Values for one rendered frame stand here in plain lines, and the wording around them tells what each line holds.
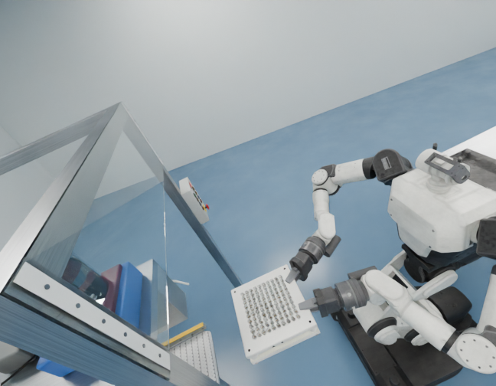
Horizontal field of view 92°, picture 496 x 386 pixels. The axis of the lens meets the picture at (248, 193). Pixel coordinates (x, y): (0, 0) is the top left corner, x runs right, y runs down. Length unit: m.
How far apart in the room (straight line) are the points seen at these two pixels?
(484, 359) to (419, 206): 0.38
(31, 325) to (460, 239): 0.93
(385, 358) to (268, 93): 3.59
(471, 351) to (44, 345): 0.84
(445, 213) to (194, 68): 3.66
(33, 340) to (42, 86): 4.44
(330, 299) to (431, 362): 0.98
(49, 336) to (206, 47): 3.80
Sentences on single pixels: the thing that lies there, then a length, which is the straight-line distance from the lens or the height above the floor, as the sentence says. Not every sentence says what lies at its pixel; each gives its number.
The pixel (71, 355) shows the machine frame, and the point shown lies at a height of 1.55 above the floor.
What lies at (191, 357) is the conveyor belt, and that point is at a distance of 1.16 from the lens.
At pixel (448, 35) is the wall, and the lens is 5.32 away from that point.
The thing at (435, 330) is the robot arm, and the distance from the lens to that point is 0.88.
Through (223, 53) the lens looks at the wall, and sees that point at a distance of 3.99.
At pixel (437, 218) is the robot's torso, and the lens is 0.87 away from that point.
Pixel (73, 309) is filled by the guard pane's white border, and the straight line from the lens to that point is 0.43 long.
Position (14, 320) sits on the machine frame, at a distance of 0.42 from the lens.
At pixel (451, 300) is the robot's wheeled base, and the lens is 1.71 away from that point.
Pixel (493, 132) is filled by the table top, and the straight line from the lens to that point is 1.97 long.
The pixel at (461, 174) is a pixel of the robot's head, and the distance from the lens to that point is 0.82.
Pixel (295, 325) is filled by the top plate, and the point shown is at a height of 1.03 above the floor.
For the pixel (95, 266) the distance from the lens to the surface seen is 0.50.
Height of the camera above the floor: 1.84
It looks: 36 degrees down
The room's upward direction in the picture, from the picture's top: 24 degrees counter-clockwise
